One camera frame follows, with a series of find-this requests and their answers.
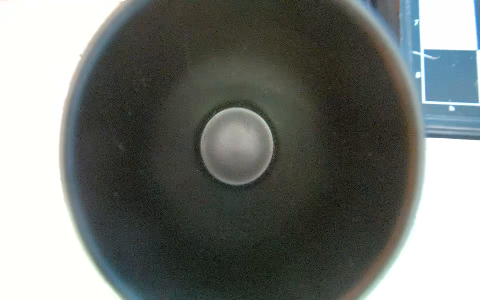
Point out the black mug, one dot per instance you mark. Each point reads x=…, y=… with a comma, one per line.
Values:
x=242, y=150

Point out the black checkerboard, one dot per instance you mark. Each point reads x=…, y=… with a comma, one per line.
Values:
x=441, y=44

